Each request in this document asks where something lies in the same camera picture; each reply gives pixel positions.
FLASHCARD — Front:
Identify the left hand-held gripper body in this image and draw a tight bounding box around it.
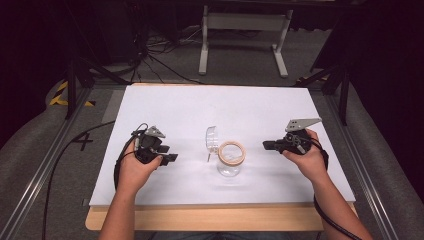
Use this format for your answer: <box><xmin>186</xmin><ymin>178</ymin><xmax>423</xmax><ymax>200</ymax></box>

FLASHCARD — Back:
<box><xmin>132</xmin><ymin>125</ymin><xmax>172</xmax><ymax>165</ymax></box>

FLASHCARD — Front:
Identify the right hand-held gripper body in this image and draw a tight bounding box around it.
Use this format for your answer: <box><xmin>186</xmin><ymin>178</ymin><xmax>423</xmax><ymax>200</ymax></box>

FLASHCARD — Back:
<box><xmin>281</xmin><ymin>117</ymin><xmax>323</xmax><ymax>156</ymax></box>

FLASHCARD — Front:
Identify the clear glass jar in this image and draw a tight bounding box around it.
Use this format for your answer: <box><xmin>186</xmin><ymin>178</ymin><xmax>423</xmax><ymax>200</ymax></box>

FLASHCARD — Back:
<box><xmin>215</xmin><ymin>140</ymin><xmax>248</xmax><ymax>178</ymax></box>

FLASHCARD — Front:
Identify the clear glass jar lid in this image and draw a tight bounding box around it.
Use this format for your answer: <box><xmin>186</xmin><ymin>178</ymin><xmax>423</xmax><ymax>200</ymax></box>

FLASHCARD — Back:
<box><xmin>204</xmin><ymin>125</ymin><xmax>220</xmax><ymax>163</ymax></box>

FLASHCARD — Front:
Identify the person's right hand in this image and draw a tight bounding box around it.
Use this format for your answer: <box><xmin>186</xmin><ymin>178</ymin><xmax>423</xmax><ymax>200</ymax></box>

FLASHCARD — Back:
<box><xmin>281</xmin><ymin>128</ymin><xmax>329</xmax><ymax>183</ymax></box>

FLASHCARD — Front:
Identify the person's left hand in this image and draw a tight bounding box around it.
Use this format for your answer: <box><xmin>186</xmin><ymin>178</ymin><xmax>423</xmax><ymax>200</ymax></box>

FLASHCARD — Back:
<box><xmin>117</xmin><ymin>147</ymin><xmax>165</xmax><ymax>197</ymax></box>

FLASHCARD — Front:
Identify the white table board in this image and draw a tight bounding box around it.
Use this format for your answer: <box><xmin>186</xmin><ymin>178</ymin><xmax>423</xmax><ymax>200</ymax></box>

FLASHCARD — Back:
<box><xmin>89</xmin><ymin>84</ymin><xmax>357</xmax><ymax>208</ymax></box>

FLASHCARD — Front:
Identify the black metal stand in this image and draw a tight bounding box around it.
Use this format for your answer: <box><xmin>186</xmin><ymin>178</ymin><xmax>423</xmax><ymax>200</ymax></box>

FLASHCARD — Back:
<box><xmin>294</xmin><ymin>63</ymin><xmax>351</xmax><ymax>127</ymax></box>
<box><xmin>64</xmin><ymin>56</ymin><xmax>132</xmax><ymax>121</ymax></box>

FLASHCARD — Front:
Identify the yellow black floor tape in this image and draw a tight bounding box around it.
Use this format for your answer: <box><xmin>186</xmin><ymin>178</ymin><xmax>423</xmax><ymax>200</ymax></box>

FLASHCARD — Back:
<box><xmin>49</xmin><ymin>81</ymin><xmax>97</xmax><ymax>108</ymax></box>

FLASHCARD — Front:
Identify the aluminium floor rail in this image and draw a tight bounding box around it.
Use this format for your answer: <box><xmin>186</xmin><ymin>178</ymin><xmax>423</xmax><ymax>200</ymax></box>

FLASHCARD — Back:
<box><xmin>322</xmin><ymin>93</ymin><xmax>401</xmax><ymax>240</ymax></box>
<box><xmin>0</xmin><ymin>87</ymin><xmax>94</xmax><ymax>240</ymax></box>

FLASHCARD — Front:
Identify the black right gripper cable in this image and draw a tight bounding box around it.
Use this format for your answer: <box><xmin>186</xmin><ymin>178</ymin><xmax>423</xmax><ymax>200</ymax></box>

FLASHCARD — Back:
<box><xmin>309</xmin><ymin>137</ymin><xmax>364</xmax><ymax>240</ymax></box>

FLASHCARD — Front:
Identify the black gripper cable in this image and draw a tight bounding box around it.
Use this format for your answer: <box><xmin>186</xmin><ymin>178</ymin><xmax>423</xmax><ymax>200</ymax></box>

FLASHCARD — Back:
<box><xmin>41</xmin><ymin>120</ymin><xmax>149</xmax><ymax>240</ymax></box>
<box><xmin>309</xmin><ymin>137</ymin><xmax>364</xmax><ymax>240</ymax></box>

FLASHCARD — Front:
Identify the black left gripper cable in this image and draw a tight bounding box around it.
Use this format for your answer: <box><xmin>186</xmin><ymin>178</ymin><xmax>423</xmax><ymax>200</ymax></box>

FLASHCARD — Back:
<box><xmin>41</xmin><ymin>120</ymin><xmax>149</xmax><ymax>240</ymax></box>

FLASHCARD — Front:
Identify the bundle of black floor cables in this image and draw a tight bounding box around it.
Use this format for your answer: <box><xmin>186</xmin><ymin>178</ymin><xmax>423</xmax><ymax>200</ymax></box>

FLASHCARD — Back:
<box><xmin>126</xmin><ymin>19</ymin><xmax>208</xmax><ymax>86</ymax></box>

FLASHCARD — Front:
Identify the white metal table frame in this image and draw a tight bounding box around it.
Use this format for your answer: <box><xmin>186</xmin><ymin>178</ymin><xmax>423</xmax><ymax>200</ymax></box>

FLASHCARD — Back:
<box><xmin>198</xmin><ymin>4</ymin><xmax>294</xmax><ymax>79</ymax></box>

